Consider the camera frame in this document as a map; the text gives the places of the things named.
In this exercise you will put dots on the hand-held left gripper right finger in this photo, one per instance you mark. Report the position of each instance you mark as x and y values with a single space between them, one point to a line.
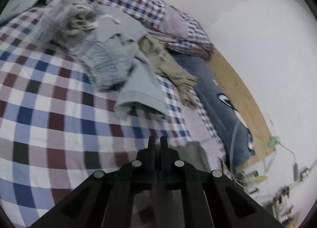
164 166

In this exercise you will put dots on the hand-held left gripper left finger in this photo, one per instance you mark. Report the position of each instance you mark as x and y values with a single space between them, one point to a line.
149 166

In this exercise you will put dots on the green long-sleeve shirt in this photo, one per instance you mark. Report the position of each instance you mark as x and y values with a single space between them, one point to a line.
198 156

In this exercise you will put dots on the dark blue plush pillow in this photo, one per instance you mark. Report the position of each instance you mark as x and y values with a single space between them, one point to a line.
223 109

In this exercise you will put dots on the beige garment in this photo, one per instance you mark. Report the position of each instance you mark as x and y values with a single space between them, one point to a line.
171 67

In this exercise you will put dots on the wooden headboard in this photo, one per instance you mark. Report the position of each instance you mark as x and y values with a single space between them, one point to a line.
242 94

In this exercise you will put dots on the blurry clutter pile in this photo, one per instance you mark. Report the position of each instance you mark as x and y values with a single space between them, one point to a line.
272 188

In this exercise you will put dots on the green tape piece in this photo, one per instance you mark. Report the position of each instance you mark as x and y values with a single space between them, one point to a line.
274 141

